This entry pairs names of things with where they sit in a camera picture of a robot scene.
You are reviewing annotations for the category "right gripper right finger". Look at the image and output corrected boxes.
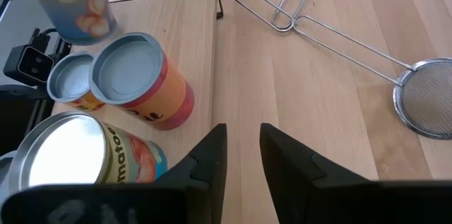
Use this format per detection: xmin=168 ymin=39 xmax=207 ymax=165
xmin=259 ymin=123 xmax=452 ymax=224

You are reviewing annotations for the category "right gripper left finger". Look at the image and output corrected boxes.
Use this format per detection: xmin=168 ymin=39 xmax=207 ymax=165
xmin=0 ymin=123 xmax=229 ymax=224

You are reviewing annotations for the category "diced tomatoes can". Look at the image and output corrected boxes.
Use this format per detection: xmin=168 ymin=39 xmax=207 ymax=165
xmin=8 ymin=110 xmax=169 ymax=200

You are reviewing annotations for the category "mixed fruit can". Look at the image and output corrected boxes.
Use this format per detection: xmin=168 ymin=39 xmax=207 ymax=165
xmin=88 ymin=32 xmax=196 ymax=131

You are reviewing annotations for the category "blue peaches can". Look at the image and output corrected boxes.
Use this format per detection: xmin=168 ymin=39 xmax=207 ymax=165
xmin=19 ymin=0 xmax=119 ymax=47

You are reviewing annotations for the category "small metal mesh strainer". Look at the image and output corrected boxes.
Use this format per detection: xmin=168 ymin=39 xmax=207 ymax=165
xmin=292 ymin=14 xmax=452 ymax=141

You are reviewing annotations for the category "small red tomato can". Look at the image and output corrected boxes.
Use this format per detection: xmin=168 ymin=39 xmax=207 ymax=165
xmin=46 ymin=51 xmax=107 ymax=113

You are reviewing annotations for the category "black table-level camera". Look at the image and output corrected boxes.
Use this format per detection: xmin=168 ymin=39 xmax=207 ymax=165
xmin=2 ymin=28 xmax=59 ymax=88

